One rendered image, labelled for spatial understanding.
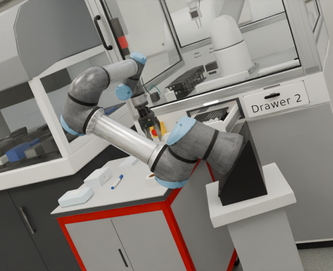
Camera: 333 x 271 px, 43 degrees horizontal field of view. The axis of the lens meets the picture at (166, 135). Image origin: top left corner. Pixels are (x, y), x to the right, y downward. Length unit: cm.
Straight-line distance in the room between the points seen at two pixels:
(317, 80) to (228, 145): 75
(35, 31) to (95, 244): 118
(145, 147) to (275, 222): 52
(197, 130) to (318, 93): 81
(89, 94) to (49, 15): 114
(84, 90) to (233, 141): 55
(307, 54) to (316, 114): 28
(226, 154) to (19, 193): 170
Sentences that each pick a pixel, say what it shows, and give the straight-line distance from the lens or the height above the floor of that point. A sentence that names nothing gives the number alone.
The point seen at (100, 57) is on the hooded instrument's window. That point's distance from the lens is 290.
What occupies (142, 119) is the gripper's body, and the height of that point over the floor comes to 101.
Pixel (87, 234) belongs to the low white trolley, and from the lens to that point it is 205.
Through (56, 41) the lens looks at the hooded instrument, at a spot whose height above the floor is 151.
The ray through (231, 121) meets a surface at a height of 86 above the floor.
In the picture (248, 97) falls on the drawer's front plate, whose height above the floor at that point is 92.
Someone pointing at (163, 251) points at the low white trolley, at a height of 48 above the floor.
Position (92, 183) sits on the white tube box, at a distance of 214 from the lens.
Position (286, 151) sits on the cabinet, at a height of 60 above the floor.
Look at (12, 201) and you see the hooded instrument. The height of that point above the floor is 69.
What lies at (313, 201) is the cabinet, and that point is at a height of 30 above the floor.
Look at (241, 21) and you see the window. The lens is 204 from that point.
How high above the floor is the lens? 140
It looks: 14 degrees down
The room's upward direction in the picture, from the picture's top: 21 degrees counter-clockwise
